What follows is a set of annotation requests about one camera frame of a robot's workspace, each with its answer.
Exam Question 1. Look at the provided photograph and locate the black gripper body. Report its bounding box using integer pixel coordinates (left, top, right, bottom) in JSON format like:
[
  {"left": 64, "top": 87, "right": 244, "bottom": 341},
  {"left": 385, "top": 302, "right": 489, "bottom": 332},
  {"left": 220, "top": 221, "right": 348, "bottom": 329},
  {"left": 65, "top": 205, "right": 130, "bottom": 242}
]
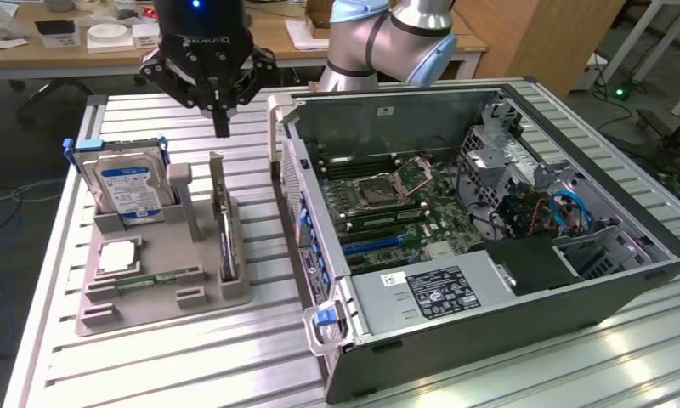
[{"left": 156, "top": 0, "right": 257, "bottom": 88}]

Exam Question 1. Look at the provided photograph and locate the cardboard box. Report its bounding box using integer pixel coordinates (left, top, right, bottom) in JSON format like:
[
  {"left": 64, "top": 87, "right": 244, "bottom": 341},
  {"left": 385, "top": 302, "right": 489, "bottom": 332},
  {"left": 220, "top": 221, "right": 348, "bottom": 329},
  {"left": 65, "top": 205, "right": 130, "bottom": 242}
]
[{"left": 304, "top": 0, "right": 341, "bottom": 31}]

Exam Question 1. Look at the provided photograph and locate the black plastic shroud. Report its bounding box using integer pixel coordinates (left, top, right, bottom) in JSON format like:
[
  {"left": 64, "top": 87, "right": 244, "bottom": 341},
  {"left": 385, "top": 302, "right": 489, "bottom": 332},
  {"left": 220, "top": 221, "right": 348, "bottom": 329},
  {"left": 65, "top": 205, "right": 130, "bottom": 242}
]
[{"left": 484, "top": 235, "right": 583, "bottom": 297}]

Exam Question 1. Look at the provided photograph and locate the stack of white papers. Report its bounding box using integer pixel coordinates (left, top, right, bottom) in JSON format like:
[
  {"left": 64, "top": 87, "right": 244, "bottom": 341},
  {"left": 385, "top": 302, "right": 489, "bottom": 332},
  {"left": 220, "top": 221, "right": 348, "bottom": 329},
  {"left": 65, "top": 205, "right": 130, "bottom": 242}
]
[{"left": 284, "top": 19, "right": 333, "bottom": 53}]

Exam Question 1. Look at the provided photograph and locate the black installed RAM stick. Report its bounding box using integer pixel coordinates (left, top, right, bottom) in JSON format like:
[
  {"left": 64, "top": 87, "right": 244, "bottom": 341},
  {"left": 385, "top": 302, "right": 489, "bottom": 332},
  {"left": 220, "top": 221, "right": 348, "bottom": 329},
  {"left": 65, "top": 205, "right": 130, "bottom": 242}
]
[{"left": 344, "top": 203, "right": 427, "bottom": 233}]

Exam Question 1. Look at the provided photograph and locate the CPU socket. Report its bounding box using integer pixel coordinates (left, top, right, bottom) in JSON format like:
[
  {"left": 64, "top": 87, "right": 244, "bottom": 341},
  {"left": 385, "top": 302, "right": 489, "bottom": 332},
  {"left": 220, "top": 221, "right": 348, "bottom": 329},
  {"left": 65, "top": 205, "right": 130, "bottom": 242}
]
[{"left": 351, "top": 173, "right": 401, "bottom": 213}]

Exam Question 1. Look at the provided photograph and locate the blue expansion slot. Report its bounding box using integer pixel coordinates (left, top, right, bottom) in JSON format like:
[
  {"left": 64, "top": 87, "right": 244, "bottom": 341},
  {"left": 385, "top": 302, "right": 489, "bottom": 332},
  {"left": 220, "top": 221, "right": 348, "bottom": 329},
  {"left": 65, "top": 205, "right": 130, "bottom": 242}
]
[{"left": 341, "top": 235, "right": 404, "bottom": 257}]

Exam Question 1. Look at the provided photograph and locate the green motherboard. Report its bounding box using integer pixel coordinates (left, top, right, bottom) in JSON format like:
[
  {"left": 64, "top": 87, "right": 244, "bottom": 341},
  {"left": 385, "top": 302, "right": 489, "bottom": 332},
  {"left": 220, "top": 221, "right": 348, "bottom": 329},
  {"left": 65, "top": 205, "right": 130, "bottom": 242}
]
[{"left": 311, "top": 144, "right": 488, "bottom": 275}]

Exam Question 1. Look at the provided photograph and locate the hard disk with blue carrier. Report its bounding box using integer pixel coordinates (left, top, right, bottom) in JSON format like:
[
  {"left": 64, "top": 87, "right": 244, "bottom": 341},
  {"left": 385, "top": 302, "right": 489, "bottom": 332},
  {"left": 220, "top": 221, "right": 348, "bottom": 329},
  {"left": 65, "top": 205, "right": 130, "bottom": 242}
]
[{"left": 61, "top": 133, "right": 175, "bottom": 226}]

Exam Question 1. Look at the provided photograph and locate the metal disk bay cage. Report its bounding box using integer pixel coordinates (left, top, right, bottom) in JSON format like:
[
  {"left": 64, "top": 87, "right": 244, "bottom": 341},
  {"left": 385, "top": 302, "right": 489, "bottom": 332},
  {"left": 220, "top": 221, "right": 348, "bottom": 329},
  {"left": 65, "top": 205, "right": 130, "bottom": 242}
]
[{"left": 457, "top": 99, "right": 551, "bottom": 213}]

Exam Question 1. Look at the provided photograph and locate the white square dish box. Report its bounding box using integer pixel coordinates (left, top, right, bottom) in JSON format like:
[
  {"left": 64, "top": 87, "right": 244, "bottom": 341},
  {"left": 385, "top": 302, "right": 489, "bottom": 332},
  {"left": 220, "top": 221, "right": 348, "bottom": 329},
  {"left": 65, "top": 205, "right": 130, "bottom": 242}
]
[{"left": 86, "top": 24, "right": 136, "bottom": 54}]

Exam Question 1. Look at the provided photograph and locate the silver CPU chip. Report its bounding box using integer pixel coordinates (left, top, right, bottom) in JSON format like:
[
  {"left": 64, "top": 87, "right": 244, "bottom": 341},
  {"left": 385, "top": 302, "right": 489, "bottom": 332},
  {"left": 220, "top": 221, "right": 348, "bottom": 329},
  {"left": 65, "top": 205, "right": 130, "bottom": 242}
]
[{"left": 98, "top": 241, "right": 141, "bottom": 273}]

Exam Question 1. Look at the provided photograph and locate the green graphics card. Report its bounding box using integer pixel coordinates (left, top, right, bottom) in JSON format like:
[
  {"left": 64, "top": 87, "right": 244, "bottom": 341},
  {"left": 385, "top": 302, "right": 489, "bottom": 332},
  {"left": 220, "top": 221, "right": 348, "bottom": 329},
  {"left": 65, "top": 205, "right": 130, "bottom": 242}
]
[{"left": 208, "top": 150, "right": 243, "bottom": 284}]

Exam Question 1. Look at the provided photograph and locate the small white box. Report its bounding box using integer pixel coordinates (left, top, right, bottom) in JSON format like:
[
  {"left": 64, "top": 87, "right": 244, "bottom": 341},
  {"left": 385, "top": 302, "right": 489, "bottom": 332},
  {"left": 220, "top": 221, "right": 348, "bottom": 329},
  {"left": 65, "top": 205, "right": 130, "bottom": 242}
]
[{"left": 130, "top": 23, "right": 163, "bottom": 50}]

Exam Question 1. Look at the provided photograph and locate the wooden cabinet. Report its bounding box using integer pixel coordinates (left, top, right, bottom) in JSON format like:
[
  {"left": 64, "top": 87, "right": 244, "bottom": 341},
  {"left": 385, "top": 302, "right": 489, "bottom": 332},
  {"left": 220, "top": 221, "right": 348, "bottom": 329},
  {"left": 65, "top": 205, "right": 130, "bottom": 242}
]
[{"left": 467, "top": 0, "right": 628, "bottom": 97}]

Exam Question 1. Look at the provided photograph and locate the metal socket cover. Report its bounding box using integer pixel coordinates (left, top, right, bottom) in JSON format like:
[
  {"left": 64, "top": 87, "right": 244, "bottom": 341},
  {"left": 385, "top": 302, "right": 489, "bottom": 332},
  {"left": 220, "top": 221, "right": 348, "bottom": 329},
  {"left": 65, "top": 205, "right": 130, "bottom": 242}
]
[{"left": 393, "top": 156, "right": 435, "bottom": 193}]

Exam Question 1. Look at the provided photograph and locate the grey power supply unit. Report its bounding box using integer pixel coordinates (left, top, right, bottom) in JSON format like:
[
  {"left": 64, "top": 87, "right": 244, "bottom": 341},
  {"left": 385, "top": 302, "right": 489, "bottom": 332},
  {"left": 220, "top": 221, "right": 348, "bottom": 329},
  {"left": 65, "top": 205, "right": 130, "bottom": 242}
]
[{"left": 348, "top": 250, "right": 523, "bottom": 339}]

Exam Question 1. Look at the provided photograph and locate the grey parts rack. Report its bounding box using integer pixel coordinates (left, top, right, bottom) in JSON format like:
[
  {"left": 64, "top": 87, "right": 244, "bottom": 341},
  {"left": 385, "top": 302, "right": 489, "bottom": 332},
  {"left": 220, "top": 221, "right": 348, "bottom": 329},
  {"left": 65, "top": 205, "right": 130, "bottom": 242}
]
[{"left": 76, "top": 163, "right": 255, "bottom": 338}]

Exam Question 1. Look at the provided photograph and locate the white box with black top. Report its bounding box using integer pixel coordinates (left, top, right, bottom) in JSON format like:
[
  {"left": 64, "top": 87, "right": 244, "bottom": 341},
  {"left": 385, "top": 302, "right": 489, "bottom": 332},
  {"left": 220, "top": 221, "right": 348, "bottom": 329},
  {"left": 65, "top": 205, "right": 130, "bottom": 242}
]
[{"left": 34, "top": 20, "right": 85, "bottom": 48}]

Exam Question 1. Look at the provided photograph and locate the light wooden desk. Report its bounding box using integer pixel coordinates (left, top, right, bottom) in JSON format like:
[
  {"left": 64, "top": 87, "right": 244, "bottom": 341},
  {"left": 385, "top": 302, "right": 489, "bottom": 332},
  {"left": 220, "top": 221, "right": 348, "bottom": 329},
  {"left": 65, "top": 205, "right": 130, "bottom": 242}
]
[{"left": 0, "top": 0, "right": 488, "bottom": 82}]

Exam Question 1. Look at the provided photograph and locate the green RAM stick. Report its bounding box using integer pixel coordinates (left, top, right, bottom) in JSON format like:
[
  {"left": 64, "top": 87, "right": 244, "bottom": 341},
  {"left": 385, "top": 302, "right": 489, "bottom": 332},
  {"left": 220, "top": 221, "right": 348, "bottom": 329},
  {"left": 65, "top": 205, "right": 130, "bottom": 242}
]
[{"left": 114, "top": 271, "right": 177, "bottom": 291}]

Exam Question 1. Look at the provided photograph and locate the black grey PC case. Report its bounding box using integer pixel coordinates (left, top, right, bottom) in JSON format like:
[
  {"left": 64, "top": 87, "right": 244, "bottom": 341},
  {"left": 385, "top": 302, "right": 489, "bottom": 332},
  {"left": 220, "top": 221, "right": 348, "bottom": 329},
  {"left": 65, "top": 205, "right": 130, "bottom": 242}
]
[{"left": 267, "top": 82, "right": 680, "bottom": 405}]

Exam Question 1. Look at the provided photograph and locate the blue disk wire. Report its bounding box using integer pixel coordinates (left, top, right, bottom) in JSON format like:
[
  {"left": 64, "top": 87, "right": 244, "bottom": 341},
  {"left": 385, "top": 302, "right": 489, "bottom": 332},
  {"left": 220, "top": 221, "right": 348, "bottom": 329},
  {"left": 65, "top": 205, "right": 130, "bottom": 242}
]
[{"left": 548, "top": 193, "right": 594, "bottom": 235}]

